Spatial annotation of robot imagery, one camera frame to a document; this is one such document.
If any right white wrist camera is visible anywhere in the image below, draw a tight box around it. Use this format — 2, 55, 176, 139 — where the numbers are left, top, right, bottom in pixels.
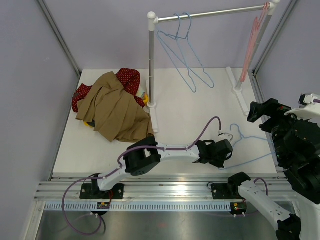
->
284, 93, 320, 120

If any blue hanger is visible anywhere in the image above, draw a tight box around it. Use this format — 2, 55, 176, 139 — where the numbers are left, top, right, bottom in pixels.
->
175, 12, 215, 89
156, 13, 197, 93
218, 123, 275, 171

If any tan skirt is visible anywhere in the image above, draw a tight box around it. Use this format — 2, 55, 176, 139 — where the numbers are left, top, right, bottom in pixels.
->
75, 72, 154, 143

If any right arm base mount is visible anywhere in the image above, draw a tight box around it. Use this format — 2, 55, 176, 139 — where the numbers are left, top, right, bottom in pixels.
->
207, 182, 244, 201

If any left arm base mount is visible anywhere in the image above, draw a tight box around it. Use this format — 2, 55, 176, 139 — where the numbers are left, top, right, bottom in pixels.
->
79, 183, 124, 200

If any red polka-dot skirt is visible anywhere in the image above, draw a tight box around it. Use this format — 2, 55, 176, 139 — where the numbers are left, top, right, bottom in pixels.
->
71, 68, 145, 113

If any pink hanger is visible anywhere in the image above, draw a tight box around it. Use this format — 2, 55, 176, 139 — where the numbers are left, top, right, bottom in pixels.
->
238, 2, 270, 83
239, 1, 271, 83

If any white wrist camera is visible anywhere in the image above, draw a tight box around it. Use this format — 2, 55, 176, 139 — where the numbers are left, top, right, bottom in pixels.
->
284, 93, 320, 120
218, 130, 234, 143

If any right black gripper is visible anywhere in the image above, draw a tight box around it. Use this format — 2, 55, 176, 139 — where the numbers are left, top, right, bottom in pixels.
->
247, 97, 311, 163

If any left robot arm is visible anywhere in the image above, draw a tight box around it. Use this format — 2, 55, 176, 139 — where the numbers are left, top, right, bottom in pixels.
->
90, 136, 233, 199

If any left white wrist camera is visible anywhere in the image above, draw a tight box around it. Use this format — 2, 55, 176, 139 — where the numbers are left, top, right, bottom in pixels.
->
218, 130, 234, 143

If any white slotted cable duct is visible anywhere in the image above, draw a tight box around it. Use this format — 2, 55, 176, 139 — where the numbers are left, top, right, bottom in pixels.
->
44, 201, 231, 212

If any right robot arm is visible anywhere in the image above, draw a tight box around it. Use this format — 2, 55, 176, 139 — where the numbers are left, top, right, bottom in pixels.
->
210, 94, 320, 240

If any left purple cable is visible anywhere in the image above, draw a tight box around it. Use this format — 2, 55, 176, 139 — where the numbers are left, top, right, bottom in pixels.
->
62, 116, 223, 236

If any white metal clothes rack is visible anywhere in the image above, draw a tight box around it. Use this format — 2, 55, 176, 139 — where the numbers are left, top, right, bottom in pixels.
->
146, 0, 280, 133

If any yellow plastic tray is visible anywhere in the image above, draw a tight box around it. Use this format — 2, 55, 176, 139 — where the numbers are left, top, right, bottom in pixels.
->
83, 93, 149, 128

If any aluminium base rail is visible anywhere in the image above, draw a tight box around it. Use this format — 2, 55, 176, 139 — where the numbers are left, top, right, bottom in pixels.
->
34, 173, 297, 202

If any floral pastel skirt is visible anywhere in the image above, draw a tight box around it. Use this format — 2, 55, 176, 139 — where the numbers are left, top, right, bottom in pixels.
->
136, 86, 149, 102

